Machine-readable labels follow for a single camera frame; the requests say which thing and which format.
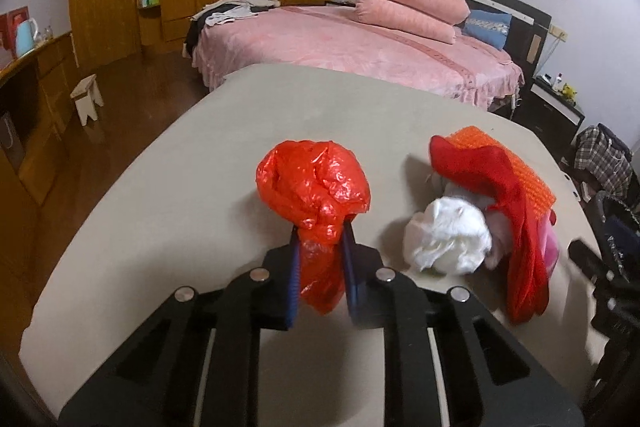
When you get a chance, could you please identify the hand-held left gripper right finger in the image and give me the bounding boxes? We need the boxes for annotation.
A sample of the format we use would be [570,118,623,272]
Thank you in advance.
[341,219,586,427]

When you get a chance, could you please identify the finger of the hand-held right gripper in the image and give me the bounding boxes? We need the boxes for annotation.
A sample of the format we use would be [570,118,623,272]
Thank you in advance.
[568,239,608,283]

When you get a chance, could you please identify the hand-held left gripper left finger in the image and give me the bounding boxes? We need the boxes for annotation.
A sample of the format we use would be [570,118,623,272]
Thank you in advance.
[57,227,302,427]

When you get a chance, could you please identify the pink cloth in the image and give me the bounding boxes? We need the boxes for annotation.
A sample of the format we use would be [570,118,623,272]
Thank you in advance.
[537,209,562,280]

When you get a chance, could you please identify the red plastic bag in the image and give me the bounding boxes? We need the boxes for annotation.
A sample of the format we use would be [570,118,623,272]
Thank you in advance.
[255,139,372,315]

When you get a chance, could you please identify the white plastic bag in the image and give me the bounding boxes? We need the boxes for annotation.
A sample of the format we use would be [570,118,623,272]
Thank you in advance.
[402,197,493,278]

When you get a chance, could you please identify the red cloth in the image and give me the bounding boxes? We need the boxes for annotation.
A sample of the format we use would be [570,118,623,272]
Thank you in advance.
[429,134,556,325]

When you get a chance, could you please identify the plaid clothing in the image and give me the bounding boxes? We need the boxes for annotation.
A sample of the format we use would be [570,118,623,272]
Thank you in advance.
[574,124,636,200]

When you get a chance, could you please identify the black white nightstand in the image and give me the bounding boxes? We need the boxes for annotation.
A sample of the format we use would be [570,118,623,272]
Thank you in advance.
[517,77,586,148]

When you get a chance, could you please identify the bed with pink bedspread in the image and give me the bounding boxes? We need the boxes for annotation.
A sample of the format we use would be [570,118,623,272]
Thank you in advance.
[191,4,526,112]

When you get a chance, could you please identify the black bed headboard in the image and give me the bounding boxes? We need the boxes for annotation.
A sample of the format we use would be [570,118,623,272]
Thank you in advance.
[457,0,552,78]

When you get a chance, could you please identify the blue cushion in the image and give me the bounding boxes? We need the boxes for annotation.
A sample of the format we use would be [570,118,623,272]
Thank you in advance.
[462,9,513,52]

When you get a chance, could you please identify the dark clothes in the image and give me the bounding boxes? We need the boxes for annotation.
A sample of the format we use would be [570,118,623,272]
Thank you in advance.
[184,17,207,58]

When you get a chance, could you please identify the pale clothes pile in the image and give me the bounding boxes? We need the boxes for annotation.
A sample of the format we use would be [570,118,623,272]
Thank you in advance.
[192,0,283,28]

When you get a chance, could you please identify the small white stool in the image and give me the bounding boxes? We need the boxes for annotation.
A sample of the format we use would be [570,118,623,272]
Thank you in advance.
[70,75,105,126]

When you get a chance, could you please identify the wooden sideboard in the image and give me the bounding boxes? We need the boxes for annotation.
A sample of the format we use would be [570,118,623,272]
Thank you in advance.
[0,32,82,218]

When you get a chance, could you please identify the wooden door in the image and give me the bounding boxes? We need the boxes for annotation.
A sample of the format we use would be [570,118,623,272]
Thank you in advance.
[67,0,143,75]

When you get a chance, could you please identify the light blue kettle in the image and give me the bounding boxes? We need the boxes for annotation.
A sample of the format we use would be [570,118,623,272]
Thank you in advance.
[12,18,40,58]

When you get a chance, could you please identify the red box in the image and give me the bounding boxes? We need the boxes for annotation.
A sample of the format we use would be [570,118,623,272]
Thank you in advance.
[0,7,30,64]

